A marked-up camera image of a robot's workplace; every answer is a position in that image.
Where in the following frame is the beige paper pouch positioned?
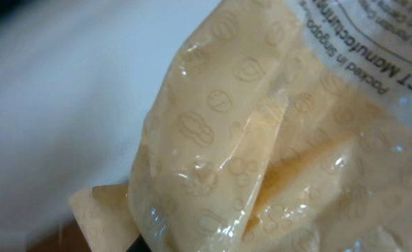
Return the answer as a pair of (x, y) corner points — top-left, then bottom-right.
(71, 0), (412, 251)

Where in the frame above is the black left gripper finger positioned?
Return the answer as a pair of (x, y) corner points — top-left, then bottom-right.
(125, 235), (151, 252)

